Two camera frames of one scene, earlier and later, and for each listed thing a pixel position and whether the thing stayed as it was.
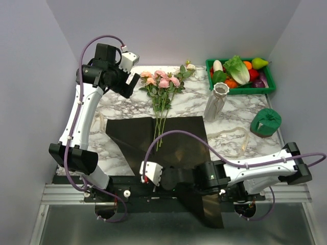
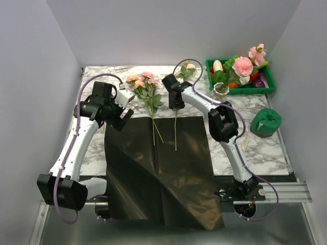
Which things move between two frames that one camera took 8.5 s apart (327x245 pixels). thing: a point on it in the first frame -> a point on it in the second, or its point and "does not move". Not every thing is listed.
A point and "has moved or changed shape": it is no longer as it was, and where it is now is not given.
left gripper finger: (128, 89) -> (122, 122)
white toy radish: (217, 66) does not move
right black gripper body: (164, 169) -> (176, 104)
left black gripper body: (118, 77) -> (114, 112)
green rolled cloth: (265, 122) does not move
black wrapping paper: (174, 142) has moved or changed shape
